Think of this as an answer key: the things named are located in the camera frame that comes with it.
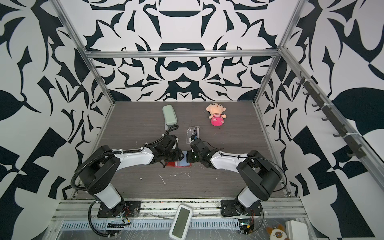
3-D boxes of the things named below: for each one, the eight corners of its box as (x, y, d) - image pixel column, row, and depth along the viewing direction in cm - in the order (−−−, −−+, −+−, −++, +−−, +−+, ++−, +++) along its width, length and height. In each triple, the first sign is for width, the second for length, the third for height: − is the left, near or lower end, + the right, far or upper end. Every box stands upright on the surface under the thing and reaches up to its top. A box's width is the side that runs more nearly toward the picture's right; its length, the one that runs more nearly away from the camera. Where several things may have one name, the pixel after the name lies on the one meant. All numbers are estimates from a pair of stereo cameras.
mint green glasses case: (166, 126, 107) (166, 123, 104) (161, 109, 118) (160, 105, 115) (178, 123, 109) (178, 120, 106) (172, 106, 119) (171, 103, 117)
